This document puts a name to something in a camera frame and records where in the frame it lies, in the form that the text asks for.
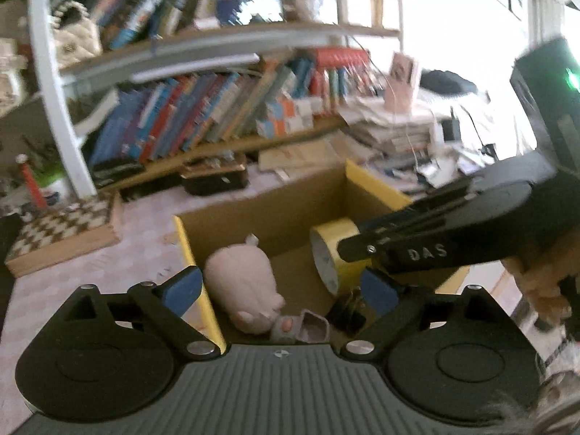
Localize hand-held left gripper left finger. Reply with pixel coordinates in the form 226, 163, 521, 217
59, 266, 226, 363

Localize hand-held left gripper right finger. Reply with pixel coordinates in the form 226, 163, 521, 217
341, 268, 527, 362

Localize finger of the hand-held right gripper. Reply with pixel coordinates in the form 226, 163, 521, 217
337, 230, 400, 264
357, 177, 477, 237

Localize yellow tape roll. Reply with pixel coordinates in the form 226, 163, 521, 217
309, 217, 377, 297

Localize black binder clip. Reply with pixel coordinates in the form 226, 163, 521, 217
326, 290, 368, 331

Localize pink plush pig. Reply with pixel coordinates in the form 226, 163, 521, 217
203, 233, 286, 335

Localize yellow cardboard box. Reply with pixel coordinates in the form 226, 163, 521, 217
173, 159, 469, 356

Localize person's right hand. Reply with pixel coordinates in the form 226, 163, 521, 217
503, 256, 580, 329

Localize stack of papers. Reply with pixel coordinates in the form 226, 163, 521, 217
342, 100, 458, 191

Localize black case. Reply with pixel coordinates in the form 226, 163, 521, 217
180, 156, 250, 196

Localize pink pen holder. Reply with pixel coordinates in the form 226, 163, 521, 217
384, 52, 422, 112

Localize black pouch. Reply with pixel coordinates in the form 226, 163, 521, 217
419, 69, 479, 98

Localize wooden chessboard box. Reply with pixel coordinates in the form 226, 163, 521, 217
4, 190, 123, 279

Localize orange white carton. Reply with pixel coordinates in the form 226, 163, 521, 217
256, 118, 313, 139
265, 100, 313, 121

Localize green lid jar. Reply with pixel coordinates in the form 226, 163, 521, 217
34, 167, 69, 204

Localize red thick book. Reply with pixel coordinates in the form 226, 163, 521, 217
312, 47, 370, 71

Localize row of colourful books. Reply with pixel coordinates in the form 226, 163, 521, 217
88, 47, 377, 168

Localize red marker pen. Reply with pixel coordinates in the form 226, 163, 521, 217
16, 154, 48, 209

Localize grey furry cuff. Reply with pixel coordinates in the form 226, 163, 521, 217
480, 367, 580, 435

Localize white bookshelf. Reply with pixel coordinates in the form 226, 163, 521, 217
27, 0, 404, 200

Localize white pearl handbag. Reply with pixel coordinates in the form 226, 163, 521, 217
47, 0, 103, 62

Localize stack of leaning books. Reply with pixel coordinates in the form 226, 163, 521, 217
93, 0, 218, 50

